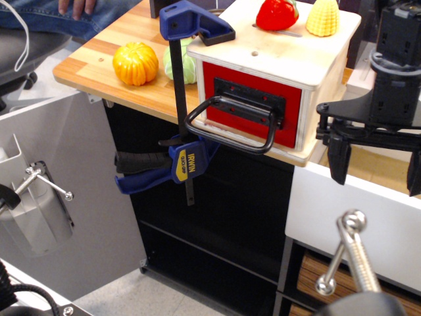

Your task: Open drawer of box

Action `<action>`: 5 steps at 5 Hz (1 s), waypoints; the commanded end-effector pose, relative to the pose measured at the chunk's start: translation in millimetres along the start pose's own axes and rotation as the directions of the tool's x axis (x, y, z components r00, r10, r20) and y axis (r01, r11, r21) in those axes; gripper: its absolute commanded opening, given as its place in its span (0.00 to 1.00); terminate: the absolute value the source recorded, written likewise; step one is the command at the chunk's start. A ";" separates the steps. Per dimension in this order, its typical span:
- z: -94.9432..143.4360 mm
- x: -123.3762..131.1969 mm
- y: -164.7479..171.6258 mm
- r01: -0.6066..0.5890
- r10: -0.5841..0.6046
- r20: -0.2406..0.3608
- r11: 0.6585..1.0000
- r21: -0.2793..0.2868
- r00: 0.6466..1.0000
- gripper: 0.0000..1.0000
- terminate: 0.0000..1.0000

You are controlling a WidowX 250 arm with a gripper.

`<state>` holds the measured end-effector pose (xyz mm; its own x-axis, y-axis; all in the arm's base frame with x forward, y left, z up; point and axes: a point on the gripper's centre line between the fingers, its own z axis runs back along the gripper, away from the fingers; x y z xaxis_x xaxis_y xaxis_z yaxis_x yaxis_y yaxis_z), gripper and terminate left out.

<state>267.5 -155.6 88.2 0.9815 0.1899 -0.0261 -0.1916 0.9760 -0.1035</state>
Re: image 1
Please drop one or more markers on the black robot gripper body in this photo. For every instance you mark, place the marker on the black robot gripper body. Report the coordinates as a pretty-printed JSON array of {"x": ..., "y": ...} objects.
[{"x": 394, "y": 123}]

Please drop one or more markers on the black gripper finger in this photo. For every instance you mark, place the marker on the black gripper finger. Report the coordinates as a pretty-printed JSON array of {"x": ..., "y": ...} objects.
[
  {"x": 413, "y": 174},
  {"x": 339, "y": 152}
]

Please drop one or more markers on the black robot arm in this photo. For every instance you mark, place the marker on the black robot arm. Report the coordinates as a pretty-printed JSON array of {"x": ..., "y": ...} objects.
[{"x": 396, "y": 57}]

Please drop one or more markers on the wooden box with top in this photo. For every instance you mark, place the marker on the wooden box with top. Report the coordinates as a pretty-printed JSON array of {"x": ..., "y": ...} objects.
[{"x": 305, "y": 69}]

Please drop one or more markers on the person's hand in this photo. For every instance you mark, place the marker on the person's hand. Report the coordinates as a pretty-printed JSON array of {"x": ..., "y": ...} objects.
[{"x": 78, "y": 7}]

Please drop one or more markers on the white shelf unit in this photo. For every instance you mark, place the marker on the white shelf unit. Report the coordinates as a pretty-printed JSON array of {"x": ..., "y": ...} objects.
[{"x": 360, "y": 236}]

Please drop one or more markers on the silver screw clamp right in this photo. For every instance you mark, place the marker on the silver screw clamp right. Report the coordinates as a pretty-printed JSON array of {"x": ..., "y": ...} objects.
[{"x": 350, "y": 225}]

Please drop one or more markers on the yellow toy corn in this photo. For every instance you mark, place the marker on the yellow toy corn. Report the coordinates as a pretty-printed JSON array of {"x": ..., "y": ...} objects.
[{"x": 323, "y": 19}]

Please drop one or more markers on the red toy strawberry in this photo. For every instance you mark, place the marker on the red toy strawberry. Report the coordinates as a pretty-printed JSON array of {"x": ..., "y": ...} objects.
[{"x": 277, "y": 15}]

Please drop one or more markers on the blue Irwin bar clamp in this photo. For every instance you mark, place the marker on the blue Irwin bar clamp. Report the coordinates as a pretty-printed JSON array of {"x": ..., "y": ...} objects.
[{"x": 188, "y": 156}]

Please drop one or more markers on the green toy cabbage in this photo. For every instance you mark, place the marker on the green toy cabbage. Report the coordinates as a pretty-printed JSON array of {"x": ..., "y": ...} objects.
[{"x": 189, "y": 63}]

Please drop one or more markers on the orange toy pumpkin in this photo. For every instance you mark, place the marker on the orange toy pumpkin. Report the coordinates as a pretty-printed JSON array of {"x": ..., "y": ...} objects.
[{"x": 135, "y": 64}]

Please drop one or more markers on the white cabinet panel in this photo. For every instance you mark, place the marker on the white cabinet panel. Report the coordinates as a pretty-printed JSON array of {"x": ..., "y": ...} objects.
[{"x": 73, "y": 231}]

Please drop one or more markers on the black office chair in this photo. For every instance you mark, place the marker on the black office chair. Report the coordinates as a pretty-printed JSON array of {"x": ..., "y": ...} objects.
[{"x": 21, "y": 54}]

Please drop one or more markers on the blue jeans leg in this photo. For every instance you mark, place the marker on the blue jeans leg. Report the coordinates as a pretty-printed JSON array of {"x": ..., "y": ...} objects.
[{"x": 44, "y": 16}]

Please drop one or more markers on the red drawer with black handle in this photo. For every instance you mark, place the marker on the red drawer with black handle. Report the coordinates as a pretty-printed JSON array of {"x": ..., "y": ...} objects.
[{"x": 256, "y": 106}]

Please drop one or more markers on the grey metal bracket mount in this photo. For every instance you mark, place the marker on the grey metal bracket mount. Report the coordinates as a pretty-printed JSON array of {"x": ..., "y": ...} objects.
[{"x": 33, "y": 207}]

